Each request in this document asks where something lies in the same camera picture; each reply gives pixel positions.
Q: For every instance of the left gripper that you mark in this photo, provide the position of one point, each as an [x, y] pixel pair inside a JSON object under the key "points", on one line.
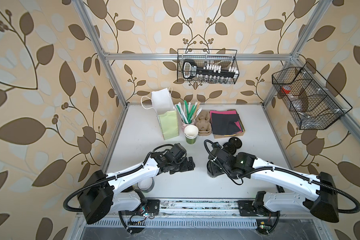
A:
{"points": [[187, 167]]}

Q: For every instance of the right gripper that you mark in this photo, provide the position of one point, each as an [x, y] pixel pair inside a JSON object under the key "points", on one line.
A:
{"points": [[212, 169]]}

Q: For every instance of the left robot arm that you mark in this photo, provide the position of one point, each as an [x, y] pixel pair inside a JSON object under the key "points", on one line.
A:
{"points": [[115, 192]]}

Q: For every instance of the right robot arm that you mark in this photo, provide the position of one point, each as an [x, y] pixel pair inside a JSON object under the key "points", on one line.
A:
{"points": [[316, 194]]}

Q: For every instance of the black coffee lid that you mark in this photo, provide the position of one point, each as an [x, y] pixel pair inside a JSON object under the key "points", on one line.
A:
{"points": [[236, 142], [230, 148]]}

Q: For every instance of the stack of coloured napkins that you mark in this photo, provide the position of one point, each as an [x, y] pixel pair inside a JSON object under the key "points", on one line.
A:
{"points": [[226, 122]]}

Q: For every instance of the brown pulp cup carriers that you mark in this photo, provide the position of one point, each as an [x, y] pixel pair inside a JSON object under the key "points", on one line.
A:
{"points": [[203, 123]]}

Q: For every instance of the cup of wrapped straws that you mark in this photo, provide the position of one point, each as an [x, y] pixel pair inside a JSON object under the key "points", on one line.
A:
{"points": [[188, 111]]}

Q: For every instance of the green white paper bag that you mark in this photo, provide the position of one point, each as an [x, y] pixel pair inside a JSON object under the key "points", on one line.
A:
{"points": [[166, 112]]}

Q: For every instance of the red capped plastic bottle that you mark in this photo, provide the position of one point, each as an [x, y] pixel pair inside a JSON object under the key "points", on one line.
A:
{"points": [[293, 102]]}

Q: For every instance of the black tool in basket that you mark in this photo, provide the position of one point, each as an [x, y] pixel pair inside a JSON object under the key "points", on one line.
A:
{"points": [[191, 70]]}

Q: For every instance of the grey duct tape roll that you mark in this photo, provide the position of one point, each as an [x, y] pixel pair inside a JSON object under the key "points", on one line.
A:
{"points": [[146, 185]]}

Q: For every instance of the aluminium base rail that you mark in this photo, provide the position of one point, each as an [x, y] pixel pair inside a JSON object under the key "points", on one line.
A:
{"points": [[198, 207]]}

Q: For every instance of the black wire basket right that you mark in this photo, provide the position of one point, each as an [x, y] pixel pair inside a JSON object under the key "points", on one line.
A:
{"points": [[323, 104]]}

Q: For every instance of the black wire basket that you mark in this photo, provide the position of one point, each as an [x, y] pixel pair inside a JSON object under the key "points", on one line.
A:
{"points": [[223, 57], [323, 104]]}

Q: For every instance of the black wire basket back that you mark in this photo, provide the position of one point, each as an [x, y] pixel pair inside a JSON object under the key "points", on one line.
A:
{"points": [[223, 57]]}

